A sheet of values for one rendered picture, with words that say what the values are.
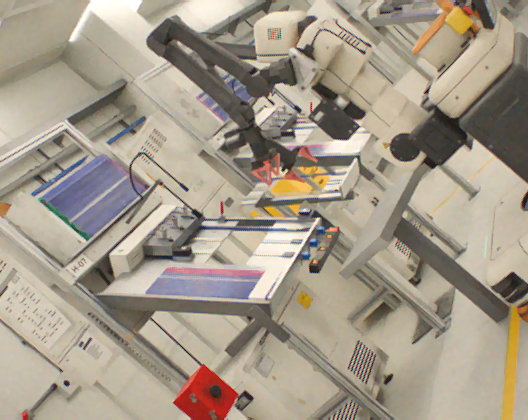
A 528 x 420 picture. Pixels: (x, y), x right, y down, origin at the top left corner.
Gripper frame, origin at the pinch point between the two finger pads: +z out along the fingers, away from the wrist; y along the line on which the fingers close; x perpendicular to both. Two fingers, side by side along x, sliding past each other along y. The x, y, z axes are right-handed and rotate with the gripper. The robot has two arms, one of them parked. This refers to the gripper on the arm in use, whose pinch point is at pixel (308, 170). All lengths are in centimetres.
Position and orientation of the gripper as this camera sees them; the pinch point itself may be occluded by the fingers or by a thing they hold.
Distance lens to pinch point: 288.4
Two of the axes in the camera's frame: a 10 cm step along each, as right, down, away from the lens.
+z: 8.3, 5.4, -1.3
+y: -4.4, 7.8, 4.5
